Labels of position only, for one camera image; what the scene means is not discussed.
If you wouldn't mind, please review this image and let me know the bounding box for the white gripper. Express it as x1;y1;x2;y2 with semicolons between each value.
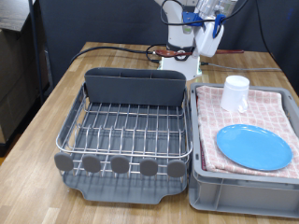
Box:
191;20;225;60

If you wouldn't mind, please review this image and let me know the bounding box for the blue plate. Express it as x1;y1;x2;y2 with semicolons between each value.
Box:
216;124;293;172

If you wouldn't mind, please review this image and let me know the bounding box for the grey dish drying rack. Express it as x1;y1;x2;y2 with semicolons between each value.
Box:
57;82;191;205

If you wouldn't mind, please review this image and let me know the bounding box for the white mug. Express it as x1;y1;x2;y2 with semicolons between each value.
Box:
220;75;250;114

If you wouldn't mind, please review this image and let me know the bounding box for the dark grey utensil caddy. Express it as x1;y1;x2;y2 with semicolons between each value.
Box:
83;67;187;107

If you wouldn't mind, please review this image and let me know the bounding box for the pink checkered towel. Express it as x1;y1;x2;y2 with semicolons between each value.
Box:
195;85;299;180

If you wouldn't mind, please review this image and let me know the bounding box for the grey plastic crate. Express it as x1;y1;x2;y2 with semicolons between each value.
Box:
188;82;299;218

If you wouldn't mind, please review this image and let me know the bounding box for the black metal pole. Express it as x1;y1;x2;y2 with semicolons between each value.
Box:
27;0;47;106

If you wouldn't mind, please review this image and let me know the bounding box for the wooden shelf board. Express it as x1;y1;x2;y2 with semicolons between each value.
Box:
0;0;37;33

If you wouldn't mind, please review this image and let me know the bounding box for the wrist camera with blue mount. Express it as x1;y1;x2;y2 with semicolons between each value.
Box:
181;10;206;35

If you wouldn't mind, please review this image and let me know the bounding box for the blue cable clip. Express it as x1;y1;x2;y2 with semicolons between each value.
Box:
212;13;227;39

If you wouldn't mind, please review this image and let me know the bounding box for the grey cable on table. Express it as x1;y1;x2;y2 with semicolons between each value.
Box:
200;62;283;72

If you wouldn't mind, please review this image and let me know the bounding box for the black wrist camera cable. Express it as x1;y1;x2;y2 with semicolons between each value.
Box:
159;0;250;27

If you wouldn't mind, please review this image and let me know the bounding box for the black hanging background cable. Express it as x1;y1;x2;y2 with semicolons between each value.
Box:
255;0;288;76

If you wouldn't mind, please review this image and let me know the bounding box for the black cable on table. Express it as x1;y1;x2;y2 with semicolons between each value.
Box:
69;43;168;64

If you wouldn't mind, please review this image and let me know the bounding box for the steel wire dish rack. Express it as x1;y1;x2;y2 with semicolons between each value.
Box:
53;82;193;180

